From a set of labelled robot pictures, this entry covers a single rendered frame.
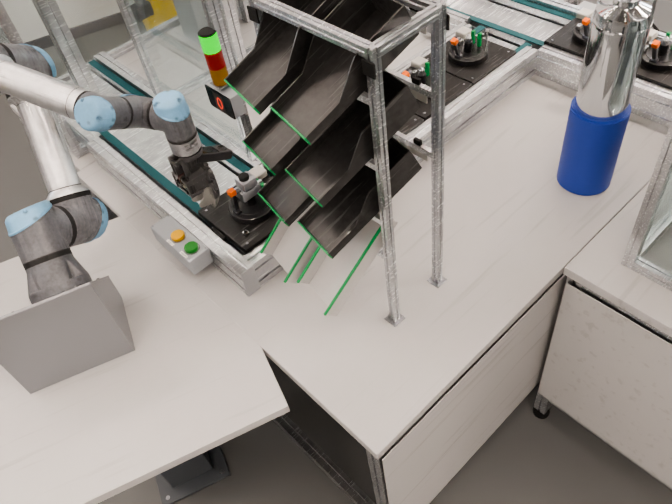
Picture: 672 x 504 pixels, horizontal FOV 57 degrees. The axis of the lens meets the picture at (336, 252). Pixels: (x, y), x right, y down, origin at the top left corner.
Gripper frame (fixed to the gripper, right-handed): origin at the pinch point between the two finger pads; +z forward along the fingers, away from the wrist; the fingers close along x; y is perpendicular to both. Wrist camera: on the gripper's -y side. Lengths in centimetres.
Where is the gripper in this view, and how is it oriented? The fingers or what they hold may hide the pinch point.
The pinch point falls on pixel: (215, 201)
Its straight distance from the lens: 174.4
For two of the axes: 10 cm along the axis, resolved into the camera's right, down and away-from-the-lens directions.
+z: 1.2, 6.5, 7.5
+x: 6.8, 4.9, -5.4
